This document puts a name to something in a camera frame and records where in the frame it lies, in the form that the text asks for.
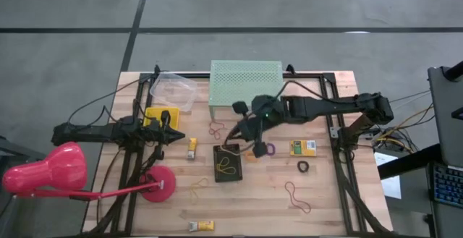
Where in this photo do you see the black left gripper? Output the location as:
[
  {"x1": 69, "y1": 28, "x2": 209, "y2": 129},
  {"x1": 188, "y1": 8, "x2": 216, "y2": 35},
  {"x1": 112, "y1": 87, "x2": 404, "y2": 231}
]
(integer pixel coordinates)
[{"x1": 143, "y1": 110, "x2": 186, "y2": 161}]

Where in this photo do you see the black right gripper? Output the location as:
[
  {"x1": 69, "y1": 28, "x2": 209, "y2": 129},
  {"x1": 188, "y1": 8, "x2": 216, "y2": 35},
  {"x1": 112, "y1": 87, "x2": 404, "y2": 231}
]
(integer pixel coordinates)
[{"x1": 224, "y1": 101, "x2": 271, "y2": 158}]

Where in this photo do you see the black plastic basket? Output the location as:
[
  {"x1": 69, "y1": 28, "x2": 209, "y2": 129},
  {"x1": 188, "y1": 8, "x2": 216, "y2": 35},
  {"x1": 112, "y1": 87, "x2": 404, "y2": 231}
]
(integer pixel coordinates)
[{"x1": 212, "y1": 143, "x2": 244, "y2": 183}]

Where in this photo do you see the yellow crayon box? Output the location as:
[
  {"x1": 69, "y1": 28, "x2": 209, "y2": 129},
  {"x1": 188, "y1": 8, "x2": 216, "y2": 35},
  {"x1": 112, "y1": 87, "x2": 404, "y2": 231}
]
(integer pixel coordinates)
[{"x1": 289, "y1": 140, "x2": 318, "y2": 157}]

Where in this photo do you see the green perforated metal shelf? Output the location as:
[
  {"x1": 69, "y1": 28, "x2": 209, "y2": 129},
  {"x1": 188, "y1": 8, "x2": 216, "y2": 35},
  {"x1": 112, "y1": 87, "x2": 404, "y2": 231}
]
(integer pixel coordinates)
[{"x1": 208, "y1": 59, "x2": 285, "y2": 120}]

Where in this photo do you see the long red rubber band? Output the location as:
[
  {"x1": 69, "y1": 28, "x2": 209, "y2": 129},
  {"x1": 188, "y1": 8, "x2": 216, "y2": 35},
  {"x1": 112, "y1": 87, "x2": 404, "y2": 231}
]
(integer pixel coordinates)
[{"x1": 284, "y1": 181, "x2": 312, "y2": 214}]

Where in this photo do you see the red desk lamp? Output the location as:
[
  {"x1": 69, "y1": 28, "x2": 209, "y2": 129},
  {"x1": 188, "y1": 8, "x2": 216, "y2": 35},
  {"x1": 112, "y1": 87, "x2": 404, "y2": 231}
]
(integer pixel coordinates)
[{"x1": 1, "y1": 142, "x2": 177, "y2": 203}]

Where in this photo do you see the yellow plastic basket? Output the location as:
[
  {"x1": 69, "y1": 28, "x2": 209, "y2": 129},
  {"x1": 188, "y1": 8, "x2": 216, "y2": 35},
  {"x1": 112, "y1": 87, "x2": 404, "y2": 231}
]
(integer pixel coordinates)
[{"x1": 143, "y1": 106, "x2": 181, "y2": 131}]

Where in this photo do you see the clear plastic container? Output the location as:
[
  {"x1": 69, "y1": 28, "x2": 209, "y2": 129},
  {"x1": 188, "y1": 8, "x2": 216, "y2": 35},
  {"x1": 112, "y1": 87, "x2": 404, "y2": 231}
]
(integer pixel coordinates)
[{"x1": 149, "y1": 71, "x2": 198, "y2": 113}]

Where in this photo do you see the white paper sheet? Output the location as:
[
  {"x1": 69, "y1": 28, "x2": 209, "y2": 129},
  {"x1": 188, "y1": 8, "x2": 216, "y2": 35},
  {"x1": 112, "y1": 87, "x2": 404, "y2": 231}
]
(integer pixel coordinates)
[{"x1": 374, "y1": 150, "x2": 402, "y2": 200}]

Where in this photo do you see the grey cart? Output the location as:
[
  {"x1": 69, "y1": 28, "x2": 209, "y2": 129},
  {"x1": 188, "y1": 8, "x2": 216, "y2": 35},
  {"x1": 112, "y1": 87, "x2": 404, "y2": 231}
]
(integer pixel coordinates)
[{"x1": 0, "y1": 135, "x2": 50, "y2": 238}]

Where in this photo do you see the black pole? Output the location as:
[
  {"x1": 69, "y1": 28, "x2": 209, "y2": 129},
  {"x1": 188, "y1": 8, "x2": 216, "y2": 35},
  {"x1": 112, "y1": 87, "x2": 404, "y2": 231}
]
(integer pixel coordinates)
[{"x1": 443, "y1": 59, "x2": 463, "y2": 82}]

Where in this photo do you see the thin black cable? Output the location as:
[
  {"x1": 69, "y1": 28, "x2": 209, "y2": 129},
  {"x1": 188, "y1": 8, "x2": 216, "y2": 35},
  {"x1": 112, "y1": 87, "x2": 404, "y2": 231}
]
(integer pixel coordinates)
[{"x1": 67, "y1": 78, "x2": 142, "y2": 127}]

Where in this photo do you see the brown cable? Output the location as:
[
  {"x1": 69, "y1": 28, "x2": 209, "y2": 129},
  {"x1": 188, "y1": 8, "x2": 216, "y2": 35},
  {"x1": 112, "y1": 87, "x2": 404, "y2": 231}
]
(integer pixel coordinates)
[{"x1": 95, "y1": 147, "x2": 124, "y2": 226}]

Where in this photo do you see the black metal table frame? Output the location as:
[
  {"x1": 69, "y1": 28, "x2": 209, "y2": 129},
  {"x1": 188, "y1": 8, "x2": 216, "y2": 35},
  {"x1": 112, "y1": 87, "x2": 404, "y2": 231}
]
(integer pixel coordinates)
[{"x1": 83, "y1": 64, "x2": 394, "y2": 237}]

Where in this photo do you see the yellow cable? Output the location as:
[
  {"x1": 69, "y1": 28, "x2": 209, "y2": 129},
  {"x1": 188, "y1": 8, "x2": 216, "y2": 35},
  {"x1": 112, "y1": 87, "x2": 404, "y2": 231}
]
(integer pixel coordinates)
[{"x1": 374, "y1": 104, "x2": 435, "y2": 151}]

